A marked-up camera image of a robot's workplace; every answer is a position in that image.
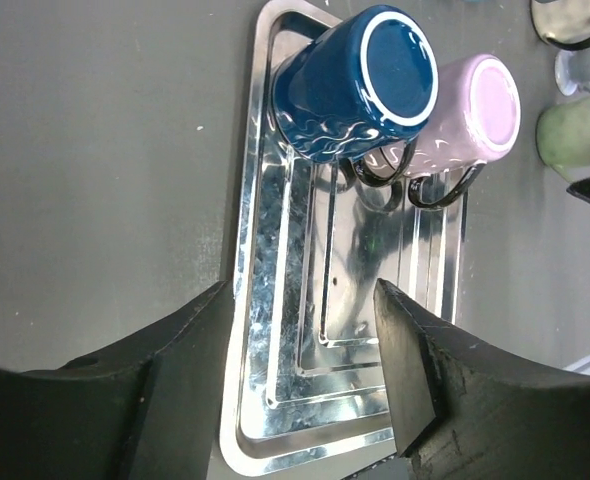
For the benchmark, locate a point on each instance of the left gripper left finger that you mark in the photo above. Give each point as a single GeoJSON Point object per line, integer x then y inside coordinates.
{"type": "Point", "coordinates": [144, 407]}

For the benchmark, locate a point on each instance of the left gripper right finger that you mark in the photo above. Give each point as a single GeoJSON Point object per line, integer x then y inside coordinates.
{"type": "Point", "coordinates": [462, 408]}

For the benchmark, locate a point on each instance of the light green mug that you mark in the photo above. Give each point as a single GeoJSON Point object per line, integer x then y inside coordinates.
{"type": "Point", "coordinates": [563, 137]}

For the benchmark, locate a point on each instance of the purple mug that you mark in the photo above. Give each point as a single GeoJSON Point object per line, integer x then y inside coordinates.
{"type": "Point", "coordinates": [475, 121]}

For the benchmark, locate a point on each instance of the dark blue mug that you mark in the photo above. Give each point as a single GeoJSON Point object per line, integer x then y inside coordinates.
{"type": "Point", "coordinates": [361, 92]}

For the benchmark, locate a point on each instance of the light blue mug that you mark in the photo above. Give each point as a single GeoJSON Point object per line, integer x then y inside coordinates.
{"type": "Point", "coordinates": [572, 71]}

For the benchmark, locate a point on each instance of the cream beige mug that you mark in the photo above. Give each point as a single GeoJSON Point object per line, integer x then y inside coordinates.
{"type": "Point", "coordinates": [564, 24]}

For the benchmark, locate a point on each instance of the silver metal tray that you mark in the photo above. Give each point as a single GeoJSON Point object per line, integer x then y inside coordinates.
{"type": "Point", "coordinates": [303, 376]}

